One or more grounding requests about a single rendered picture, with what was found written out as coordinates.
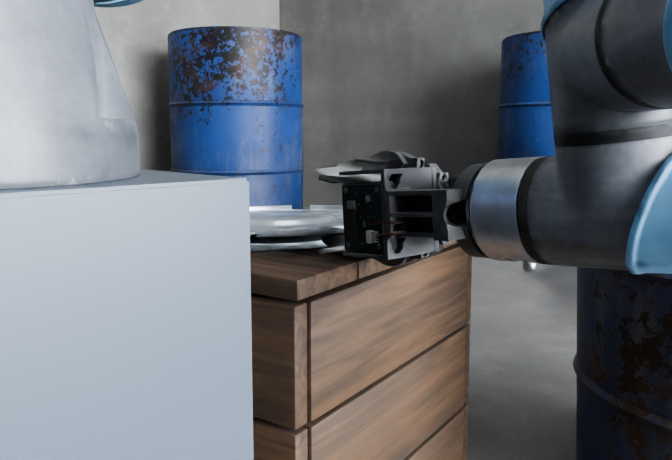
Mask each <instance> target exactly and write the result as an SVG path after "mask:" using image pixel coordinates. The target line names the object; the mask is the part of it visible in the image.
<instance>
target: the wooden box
mask: <svg viewBox="0 0 672 460"><path fill-rule="evenodd" d="M327 248H330V247H320V248H310V249H298V250H282V251H250V267H251V329H252V391H253V454H254V460H467V432H468V404H467V403H465V402H467V401H468V393H469V354H470V324H469V323H466V322H468V321H470V315H471V276H472V256H470V255H468V254H467V253H466V252H464V251H463V250H462V248H461V247H460V246H459V244H458V243H457V241H456V240H453V241H451V243H450V244H445V245H444V246H443V248H442V250H441V251H440V252H437V253H428V255H429V257H428V258H424V259H417V260H415V261H413V262H411V263H408V264H403V265H398V266H386V265H384V264H382V263H380V262H378V261H376V260H374V259H370V258H362V259H360V258H355V257H347V256H343V254H342V253H339V252H332V253H324V254H320V253H319V252H318V251H319V250H323V249H327Z"/></svg>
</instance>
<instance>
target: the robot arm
mask: <svg viewBox="0 0 672 460"><path fill-rule="evenodd" d="M141 1H143V0H0V190H1V189H19V188H35V187H50V186H63V185H76V184H87V183H97V182H106V181H114V180H121V179H127V178H132V177H136V176H139V175H140V151H139V134H138V129H137V125H136V122H135V119H134V116H133V114H132V111H131V108H130V105H129V103H128V100H127V97H126V94H125V92H124V89H123V86H122V83H121V81H120V78H119V75H118V72H117V70H116V67H115V64H114V61H113V59H112V56H111V53H110V51H109V48H108V45H107V42H106V40H105V37H104V34H103V31H102V29H101V26H100V23H99V20H98V18H97V15H96V12H95V7H105V8H113V7H122V6H128V5H132V4H135V3H138V2H141ZM543 9H544V17H543V19H542V23H541V31H542V36H543V38H544V40H545V44H546V55H547V66H548V77H549V88H550V99H551V110H552V122H553V133H554V141H555V149H556V156H550V157H544V156H540V157H525V158H510V159H497V160H493V161H491V162H489V163H484V164H473V165H471V166H469V167H467V168H466V169H465V170H464V171H463V172H462V173H461V174H460V175H452V176H450V177H449V175H448V173H443V172H442V171H441V170H440V168H439V167H438V165H437V164H426V166H425V167H424V161H425V159H424V158H423V157H420V158H417V157H414V156H412V155H410V154H408V153H406V152H403V151H380V152H378V153H375V154H373V155H371V156H368V157H365V158H355V159H351V160H347V161H344V162H340V163H338V164H335V165H332V166H330V167H329V168H320V169H316V170H315V171H314V173H316V174H320V175H319V178H318V180H322V181H325V182H329V183H332V184H333V183H343V185H342V205H343V226H344V233H343V234H332V235H328V236H324V237H321V239H322V242H323V243H324V244H326V245H327V246H328V247H330V248H327V249H323V250H319V251H318V252H319V253H320V254H324V253H332V252H339V253H342V254H343V256H347V257H355V258H360V259H362V258H370V259H374V260H376V261H378V262H380V263H382V264H384V265H386V266H398V265H403V264H408V263H411V262H413V261H415V260H417V259H424V258H428V257H429V255H428V253H437V252H440V251H441V250H442V248H443V246H444V245H445V244H450V243H451V241H453V240H456V241H457V243H458V244H459V246H460V247H461V248H462V250H463V251H464V252H466V253H467V254H468V255H470V256H473V257H482V258H491V259H493V260H497V261H510V262H517V261H521V260H522V268H523V270H524V271H527V272H532V271H535V270H536V263H537V264H547V265H559V266H571V267H584V268H597V269H610V270H623V271H629V272H630V273H632V274H639V275H640V274H644V273H664V274H672V0H543Z"/></svg>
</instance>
